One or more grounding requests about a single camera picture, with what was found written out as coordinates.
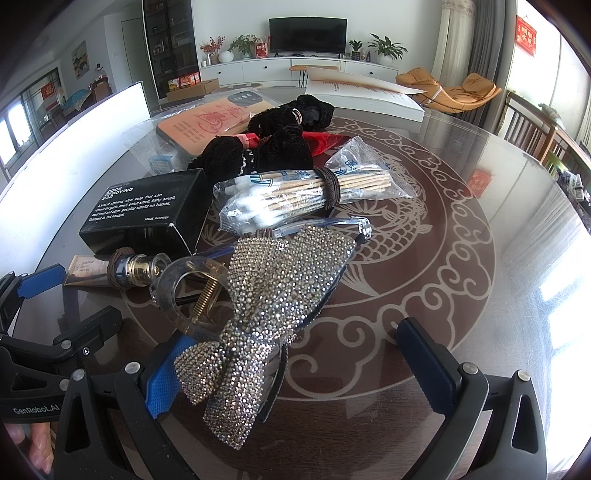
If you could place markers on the red snack packet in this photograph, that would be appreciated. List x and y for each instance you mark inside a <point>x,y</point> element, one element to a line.
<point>318,140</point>

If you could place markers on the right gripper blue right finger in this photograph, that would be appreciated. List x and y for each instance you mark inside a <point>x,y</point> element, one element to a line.
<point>513,445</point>

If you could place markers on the blue white medicine box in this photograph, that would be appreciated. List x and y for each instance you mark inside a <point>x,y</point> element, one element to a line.
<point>161,164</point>

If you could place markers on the black flat television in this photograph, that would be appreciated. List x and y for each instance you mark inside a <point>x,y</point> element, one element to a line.
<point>308,35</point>

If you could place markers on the cardboard box on floor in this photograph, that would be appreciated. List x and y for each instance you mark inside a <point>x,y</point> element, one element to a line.
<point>198,90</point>

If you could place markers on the green potted plant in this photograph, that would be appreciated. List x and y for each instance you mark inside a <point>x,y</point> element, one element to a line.
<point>244,45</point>
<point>387,50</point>

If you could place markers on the white storage bin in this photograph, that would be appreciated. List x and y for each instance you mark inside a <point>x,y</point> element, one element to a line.
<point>41,195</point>

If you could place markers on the green potted plant right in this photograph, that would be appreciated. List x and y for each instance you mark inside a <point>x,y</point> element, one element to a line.
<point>387,50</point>

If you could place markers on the person's left hand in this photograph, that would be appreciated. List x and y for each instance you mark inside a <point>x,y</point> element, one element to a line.
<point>40,451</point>

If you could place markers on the small tube with metal cap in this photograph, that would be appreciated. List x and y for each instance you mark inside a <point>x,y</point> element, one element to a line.
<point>122,270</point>

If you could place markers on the red flowers in white vase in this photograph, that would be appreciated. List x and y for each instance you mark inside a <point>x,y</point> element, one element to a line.
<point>214,52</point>

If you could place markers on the grey curtain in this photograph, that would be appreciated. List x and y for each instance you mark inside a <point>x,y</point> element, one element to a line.
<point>493,42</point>

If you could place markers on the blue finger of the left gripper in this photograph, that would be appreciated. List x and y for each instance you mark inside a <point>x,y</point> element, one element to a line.
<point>34,284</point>

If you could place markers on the green potted plant left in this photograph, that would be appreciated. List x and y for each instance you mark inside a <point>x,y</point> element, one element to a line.
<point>244,45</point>

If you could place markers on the cotton swabs plastic bag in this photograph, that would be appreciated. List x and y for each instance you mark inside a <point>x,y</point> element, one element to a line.
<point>259,201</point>

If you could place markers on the orange phone case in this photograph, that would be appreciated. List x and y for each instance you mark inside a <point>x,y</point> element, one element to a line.
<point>229,114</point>

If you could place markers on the white flat gift box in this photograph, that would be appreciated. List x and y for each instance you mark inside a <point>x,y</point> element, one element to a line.
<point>358,92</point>

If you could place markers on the red paper window decoration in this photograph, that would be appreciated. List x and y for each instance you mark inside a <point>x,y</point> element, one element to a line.
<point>525,36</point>

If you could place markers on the black odor removing bar box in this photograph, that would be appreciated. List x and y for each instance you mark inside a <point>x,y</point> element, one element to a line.
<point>157,214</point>

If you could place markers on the black velvet scrunchie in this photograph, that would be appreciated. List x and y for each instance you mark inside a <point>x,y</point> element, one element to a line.
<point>307,112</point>
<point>227,157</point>

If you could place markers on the dark glass display cabinet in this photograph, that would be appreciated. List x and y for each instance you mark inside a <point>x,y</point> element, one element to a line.
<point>169,40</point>

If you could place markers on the white tv cabinet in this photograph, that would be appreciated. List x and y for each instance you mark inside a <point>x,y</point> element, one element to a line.
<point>288,71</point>

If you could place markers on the small potted plant by tv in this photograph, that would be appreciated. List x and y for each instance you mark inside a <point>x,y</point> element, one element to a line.
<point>356,49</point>

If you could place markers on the rhinestone bow hair clip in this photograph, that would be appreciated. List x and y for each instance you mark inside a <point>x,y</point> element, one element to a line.
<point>277,287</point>

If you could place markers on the orange rocking lounge chair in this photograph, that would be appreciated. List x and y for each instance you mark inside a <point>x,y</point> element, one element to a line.
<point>474,92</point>

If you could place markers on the wooden dining chair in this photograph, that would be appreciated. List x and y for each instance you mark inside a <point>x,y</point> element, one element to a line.
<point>531,129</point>

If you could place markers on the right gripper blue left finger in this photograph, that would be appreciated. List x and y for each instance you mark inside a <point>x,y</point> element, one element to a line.
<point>88,446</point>

